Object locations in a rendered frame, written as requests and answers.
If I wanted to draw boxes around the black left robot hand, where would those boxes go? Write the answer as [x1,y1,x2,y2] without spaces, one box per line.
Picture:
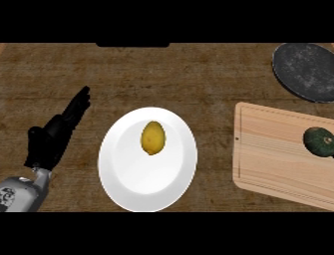
[24,86,93,171]

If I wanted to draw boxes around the white oval plate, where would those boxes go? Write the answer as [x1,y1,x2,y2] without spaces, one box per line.
[98,107,198,213]

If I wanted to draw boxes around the dark green squash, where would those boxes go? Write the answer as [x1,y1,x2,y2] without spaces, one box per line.
[302,127,334,158]

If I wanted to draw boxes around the yellow lemon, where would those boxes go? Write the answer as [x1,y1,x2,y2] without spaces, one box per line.
[140,121,167,156]

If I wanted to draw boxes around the black round pan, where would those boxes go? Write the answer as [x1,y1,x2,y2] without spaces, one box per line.
[271,43,334,104]

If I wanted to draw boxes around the wooden cutting board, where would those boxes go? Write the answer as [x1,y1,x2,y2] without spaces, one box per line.
[231,102,334,213]

